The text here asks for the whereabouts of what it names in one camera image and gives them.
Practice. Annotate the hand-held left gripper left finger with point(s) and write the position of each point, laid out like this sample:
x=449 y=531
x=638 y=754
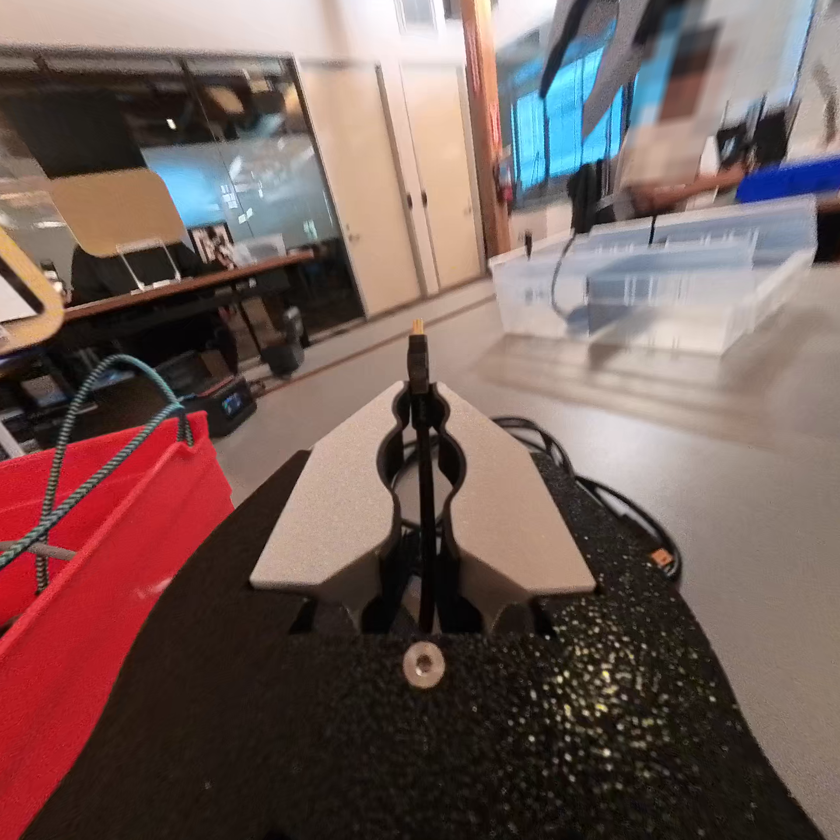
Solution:
x=328 y=525

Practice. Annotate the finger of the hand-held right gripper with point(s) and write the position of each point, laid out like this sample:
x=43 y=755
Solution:
x=610 y=52

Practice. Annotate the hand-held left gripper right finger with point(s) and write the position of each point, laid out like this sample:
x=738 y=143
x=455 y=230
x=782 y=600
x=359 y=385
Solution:
x=518 y=525

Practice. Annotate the red plastic bin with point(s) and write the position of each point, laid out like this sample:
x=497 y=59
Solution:
x=98 y=590

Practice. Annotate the clear plastic bin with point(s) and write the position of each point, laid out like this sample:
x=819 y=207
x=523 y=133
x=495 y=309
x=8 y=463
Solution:
x=689 y=308

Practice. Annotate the chair with black jacket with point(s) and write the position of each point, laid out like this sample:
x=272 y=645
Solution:
x=587 y=197

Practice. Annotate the red fire extinguisher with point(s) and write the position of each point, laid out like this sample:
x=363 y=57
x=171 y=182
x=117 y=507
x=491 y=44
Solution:
x=504 y=187

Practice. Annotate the beige door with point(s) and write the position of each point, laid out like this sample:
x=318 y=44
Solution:
x=446 y=184
x=367 y=197

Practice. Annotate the blue plastic bin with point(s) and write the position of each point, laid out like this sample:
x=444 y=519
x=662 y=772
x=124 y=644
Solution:
x=787 y=180

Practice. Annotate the long wooden table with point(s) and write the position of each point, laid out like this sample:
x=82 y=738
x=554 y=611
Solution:
x=229 y=275

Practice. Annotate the clear storage box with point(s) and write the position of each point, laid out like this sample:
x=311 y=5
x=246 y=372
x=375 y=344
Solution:
x=259 y=250

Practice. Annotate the framed black-white marker tag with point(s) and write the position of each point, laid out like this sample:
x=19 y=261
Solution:
x=213 y=246

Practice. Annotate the clear board stand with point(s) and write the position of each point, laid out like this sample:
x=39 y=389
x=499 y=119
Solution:
x=157 y=262

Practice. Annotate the wooden clipboard board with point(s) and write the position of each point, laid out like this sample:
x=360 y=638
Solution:
x=56 y=310
x=118 y=210

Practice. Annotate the wooden post with signs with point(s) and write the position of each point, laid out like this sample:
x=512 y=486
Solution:
x=482 y=98

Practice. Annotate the white wall vent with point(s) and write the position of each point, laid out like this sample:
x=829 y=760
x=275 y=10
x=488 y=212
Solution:
x=417 y=13

